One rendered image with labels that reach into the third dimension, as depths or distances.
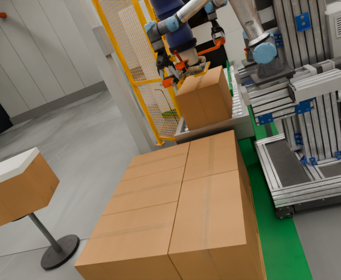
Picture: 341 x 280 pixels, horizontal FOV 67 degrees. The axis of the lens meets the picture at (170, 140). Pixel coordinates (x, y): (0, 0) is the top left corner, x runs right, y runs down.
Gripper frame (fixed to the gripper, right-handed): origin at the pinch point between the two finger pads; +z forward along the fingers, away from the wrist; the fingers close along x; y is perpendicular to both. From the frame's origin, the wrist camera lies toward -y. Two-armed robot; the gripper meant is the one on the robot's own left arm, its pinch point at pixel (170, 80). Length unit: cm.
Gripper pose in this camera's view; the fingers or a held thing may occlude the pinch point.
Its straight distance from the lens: 166.7
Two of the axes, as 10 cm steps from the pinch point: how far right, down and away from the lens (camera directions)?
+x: -9.0, 2.1, 3.9
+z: 3.7, 8.4, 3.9
